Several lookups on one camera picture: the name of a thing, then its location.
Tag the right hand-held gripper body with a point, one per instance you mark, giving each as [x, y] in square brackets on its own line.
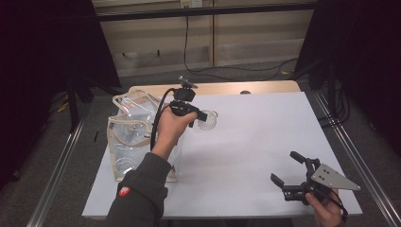
[331, 178]

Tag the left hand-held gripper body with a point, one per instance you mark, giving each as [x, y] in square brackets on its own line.
[184, 107]

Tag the white shuttlecock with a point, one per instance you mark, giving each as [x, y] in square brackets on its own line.
[211, 124]

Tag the clear plastic tote bag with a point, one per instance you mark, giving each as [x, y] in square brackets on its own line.
[132, 110]

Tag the person's left hand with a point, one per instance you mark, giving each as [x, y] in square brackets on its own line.
[170, 129]

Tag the person's right hand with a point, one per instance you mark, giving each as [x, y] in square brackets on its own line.
[327, 214]

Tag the white paper sheet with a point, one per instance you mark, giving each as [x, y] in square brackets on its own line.
[252, 142]

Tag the brown table grommet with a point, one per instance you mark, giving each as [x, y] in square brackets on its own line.
[245, 92]

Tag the beige cabinet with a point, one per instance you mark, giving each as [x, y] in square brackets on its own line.
[252, 41]

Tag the black horizontal bar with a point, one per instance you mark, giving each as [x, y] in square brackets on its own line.
[205, 12]

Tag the black metal stand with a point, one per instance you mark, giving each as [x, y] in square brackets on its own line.
[73, 107]

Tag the black curtain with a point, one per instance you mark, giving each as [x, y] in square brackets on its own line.
[47, 63]
[362, 63]

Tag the metal floor rail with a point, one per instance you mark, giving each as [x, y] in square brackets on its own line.
[56, 170]
[356, 157]

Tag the white wall socket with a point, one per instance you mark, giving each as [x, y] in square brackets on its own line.
[191, 3]

